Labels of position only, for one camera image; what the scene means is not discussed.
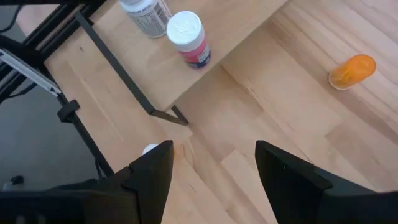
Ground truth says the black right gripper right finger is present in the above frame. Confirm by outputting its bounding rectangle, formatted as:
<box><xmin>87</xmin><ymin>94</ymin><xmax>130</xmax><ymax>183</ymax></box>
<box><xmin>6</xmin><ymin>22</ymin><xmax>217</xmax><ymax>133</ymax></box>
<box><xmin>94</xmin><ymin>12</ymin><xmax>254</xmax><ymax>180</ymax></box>
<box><xmin>254</xmin><ymin>139</ymin><xmax>398</xmax><ymax>224</ymax></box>

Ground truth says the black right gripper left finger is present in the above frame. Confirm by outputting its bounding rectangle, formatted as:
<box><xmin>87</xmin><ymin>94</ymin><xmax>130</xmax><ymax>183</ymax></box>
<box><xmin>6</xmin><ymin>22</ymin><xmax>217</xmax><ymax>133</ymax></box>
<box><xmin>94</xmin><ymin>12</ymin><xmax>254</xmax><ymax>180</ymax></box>
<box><xmin>0</xmin><ymin>139</ymin><xmax>174</xmax><ymax>224</ymax></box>

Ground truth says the pink bottle white cap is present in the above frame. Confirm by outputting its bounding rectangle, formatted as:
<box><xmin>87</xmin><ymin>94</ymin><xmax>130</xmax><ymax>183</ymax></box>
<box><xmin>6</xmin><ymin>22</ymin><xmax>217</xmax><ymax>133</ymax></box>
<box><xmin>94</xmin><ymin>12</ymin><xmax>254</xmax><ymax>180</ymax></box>
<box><xmin>166</xmin><ymin>11</ymin><xmax>212</xmax><ymax>70</ymax></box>

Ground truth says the white medicine bottle white cap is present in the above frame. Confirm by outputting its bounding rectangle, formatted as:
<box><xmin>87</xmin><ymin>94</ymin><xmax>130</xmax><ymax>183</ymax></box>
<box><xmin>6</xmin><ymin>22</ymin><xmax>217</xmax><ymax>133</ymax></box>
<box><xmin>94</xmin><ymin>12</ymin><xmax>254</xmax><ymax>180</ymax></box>
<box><xmin>119</xmin><ymin>0</ymin><xmax>172</xmax><ymax>39</ymax></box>

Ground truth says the black frame clamp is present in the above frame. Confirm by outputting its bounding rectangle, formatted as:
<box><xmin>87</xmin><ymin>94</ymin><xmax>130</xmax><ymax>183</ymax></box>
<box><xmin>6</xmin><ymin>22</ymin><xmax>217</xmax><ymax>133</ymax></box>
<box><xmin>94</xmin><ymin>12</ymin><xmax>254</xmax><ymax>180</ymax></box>
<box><xmin>57</xmin><ymin>99</ymin><xmax>81</xmax><ymax>124</ymax></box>

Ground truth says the wooden shelf black frame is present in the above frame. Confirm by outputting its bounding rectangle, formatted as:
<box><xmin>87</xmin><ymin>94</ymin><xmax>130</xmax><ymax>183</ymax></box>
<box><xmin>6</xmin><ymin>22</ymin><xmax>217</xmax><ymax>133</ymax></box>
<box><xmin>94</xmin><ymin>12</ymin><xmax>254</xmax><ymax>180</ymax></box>
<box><xmin>74</xmin><ymin>0</ymin><xmax>290</xmax><ymax>127</ymax></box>

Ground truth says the black aluminium table frame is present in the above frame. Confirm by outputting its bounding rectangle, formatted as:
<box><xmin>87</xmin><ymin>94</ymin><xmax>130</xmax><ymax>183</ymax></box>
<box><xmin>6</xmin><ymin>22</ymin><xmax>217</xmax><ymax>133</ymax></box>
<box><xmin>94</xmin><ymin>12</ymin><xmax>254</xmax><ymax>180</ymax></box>
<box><xmin>0</xmin><ymin>0</ymin><xmax>116</xmax><ymax>180</ymax></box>

